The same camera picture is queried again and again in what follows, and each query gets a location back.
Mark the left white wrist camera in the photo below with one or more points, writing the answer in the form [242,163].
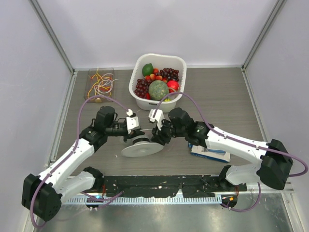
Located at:
[132,121]

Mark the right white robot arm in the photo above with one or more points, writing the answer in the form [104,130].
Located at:
[268,162]

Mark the aluminium frame post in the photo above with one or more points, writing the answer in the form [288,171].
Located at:
[279,4]
[52,35]

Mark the left aluminium frame post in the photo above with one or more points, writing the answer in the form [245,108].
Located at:
[52,35]

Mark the blue razor package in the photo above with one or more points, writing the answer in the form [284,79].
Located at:
[212,154]

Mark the white plastic fruit basket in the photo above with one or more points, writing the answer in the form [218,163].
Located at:
[158,61]

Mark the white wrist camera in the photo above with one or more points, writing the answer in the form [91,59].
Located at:
[132,121]
[156,116]

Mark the green lime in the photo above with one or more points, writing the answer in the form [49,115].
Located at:
[147,69]

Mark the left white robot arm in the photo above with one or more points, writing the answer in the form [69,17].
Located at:
[44,194]

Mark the clear plastic cable box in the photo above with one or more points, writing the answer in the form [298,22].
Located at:
[100,82]

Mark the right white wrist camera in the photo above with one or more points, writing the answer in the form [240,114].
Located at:
[156,116]

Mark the white perforated cable spool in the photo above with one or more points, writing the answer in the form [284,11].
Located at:
[141,145]

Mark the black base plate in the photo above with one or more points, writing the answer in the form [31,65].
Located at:
[163,186]

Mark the dark red grape bunch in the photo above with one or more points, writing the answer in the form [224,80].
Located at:
[169,74]

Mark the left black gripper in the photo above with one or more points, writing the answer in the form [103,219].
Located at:
[133,134]

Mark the green netted melon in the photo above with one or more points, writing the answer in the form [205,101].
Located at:
[157,90]

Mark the white slotted cable duct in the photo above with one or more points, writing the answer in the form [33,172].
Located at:
[178,199]

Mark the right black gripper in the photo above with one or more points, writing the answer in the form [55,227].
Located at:
[160,136]

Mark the red apple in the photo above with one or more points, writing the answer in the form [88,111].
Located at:
[173,86]

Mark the right aluminium frame post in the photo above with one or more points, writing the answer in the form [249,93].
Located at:
[279,4]

